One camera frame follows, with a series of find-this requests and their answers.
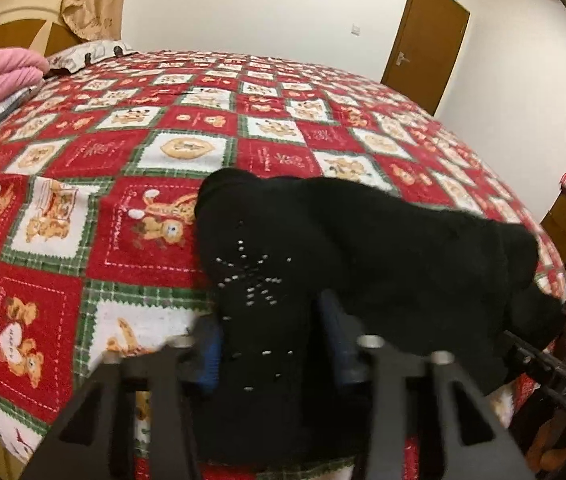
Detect black pants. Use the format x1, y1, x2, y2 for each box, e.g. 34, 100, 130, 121
192, 168, 565, 467

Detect cream wooden headboard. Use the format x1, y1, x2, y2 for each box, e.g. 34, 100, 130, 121
0, 0, 84, 56

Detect grey patterned pillow far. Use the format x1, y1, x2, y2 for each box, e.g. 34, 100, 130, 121
48, 39, 137, 74

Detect red teddy bear bedspread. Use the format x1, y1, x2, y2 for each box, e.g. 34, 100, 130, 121
0, 50, 566, 479

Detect brown wooden door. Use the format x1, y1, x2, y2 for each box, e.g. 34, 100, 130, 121
381, 0, 470, 114

